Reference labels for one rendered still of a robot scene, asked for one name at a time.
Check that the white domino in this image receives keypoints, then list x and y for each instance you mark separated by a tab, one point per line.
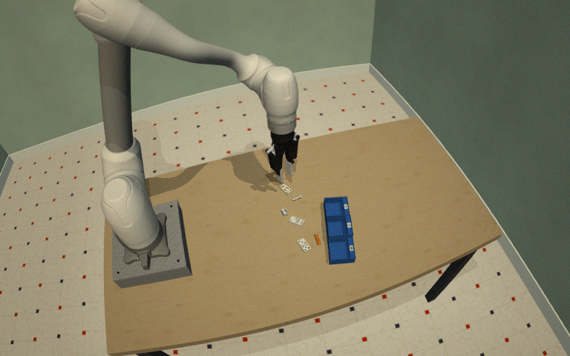
304	245
296	221

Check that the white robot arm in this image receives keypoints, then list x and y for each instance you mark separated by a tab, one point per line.
130	23

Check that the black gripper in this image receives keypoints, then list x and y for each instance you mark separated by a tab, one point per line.
281	144

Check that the blue rack of labelled bins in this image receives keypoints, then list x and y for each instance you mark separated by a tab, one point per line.
337	213

